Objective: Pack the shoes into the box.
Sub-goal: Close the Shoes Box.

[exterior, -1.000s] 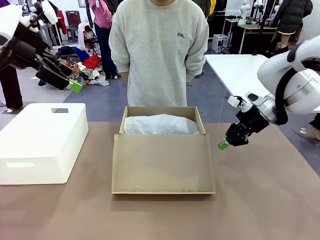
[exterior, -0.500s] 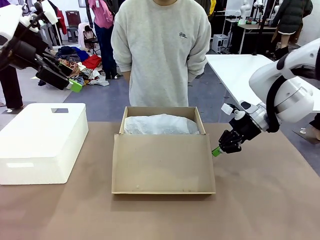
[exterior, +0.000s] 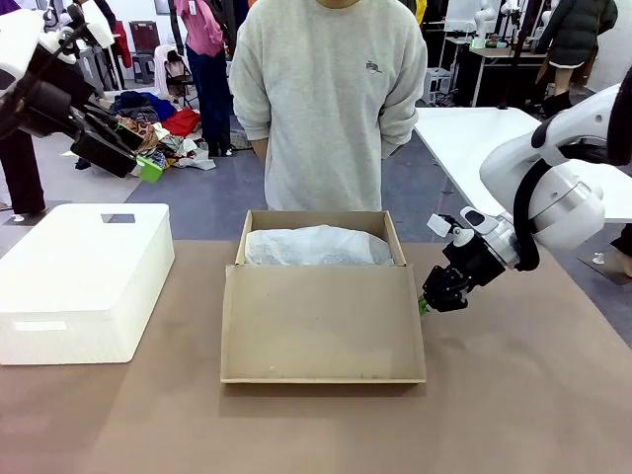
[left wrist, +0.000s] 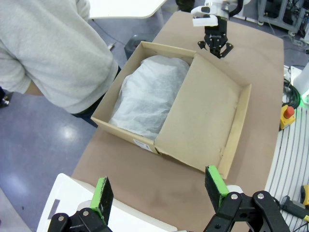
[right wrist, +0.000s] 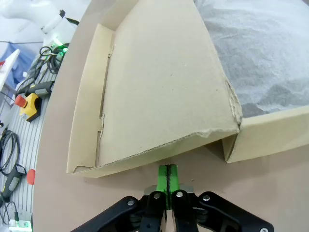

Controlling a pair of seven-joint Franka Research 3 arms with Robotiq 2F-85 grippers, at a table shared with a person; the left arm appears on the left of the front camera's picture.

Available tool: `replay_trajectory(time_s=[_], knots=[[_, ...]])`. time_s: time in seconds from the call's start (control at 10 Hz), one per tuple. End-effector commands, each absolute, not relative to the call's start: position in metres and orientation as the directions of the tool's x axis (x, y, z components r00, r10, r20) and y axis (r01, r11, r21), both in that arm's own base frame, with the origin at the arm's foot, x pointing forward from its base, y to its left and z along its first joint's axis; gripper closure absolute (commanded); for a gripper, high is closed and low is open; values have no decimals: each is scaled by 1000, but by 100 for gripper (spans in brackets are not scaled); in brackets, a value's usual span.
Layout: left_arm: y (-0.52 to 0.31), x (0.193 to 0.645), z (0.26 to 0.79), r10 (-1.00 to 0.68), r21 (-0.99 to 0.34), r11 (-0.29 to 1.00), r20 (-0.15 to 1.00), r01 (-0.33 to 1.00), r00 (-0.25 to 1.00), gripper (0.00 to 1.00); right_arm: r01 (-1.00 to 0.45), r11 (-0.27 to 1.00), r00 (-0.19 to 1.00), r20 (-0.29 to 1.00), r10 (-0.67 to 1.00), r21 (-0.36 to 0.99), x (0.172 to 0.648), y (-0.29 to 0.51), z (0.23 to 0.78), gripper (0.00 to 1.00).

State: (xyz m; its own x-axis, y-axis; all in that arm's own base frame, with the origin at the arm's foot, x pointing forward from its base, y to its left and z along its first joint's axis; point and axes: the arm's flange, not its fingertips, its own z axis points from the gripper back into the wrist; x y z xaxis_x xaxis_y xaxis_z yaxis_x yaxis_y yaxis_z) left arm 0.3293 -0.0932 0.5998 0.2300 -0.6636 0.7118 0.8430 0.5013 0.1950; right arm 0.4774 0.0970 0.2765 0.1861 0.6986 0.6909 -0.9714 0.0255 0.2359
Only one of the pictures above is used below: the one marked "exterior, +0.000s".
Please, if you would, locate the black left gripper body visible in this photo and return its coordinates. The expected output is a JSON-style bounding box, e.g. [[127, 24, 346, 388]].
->
[[16, 47, 99, 142]]

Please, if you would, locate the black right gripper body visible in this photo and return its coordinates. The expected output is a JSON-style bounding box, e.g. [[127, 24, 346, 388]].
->
[[442, 230, 508, 297]]

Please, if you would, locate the brown cardboard shoe box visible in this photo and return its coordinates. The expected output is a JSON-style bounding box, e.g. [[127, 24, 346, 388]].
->
[[220, 209, 428, 384]]

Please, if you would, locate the white tissue paper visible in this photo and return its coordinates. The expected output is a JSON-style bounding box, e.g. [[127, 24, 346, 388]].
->
[[245, 224, 396, 267]]

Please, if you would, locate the white plastic storage box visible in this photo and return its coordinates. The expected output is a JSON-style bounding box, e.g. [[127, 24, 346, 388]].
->
[[0, 202, 176, 366]]

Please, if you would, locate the grey desk with white legs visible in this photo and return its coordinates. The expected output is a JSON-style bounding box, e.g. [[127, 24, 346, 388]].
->
[[73, 39, 124, 100]]

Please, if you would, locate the colourful clothes pile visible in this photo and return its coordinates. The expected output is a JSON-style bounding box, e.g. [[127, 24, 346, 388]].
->
[[73, 90, 218, 172]]

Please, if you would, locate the red hanging garment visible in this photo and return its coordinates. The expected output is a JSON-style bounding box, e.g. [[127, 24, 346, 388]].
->
[[112, 34, 135, 71]]

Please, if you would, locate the dark brown chair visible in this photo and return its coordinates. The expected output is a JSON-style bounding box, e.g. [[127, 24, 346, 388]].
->
[[128, 20, 160, 85]]

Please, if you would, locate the mannequin in pink top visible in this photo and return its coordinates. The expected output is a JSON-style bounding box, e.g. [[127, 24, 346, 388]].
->
[[175, 0, 236, 158]]

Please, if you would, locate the white table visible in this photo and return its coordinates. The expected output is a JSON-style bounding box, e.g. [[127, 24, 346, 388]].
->
[[414, 107, 632, 223]]

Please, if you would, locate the black hanging garment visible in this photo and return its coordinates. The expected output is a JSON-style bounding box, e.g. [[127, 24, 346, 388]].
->
[[216, 0, 251, 55]]

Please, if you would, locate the person torso grey sweatshirt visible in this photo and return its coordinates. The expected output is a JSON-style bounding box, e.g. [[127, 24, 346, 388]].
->
[[228, 0, 429, 212]]

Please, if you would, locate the figure in dark puffer jacket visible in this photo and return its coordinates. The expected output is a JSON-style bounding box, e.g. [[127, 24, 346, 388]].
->
[[535, 0, 619, 119]]

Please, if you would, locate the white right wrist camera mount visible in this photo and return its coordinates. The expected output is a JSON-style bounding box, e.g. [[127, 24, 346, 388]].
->
[[427, 206, 500, 248]]

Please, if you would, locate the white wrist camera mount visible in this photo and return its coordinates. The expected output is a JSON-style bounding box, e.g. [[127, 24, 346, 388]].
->
[[39, 0, 116, 65], [427, 206, 500, 248]]

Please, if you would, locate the black right arm cable sleeve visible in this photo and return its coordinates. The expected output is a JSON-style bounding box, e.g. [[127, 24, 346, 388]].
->
[[513, 68, 632, 272]]

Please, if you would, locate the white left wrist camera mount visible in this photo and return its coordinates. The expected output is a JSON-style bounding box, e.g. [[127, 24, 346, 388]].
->
[[39, 0, 116, 65]]

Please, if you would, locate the grey mannequin base plate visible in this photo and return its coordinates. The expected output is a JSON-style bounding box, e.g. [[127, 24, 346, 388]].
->
[[576, 251, 632, 286]]

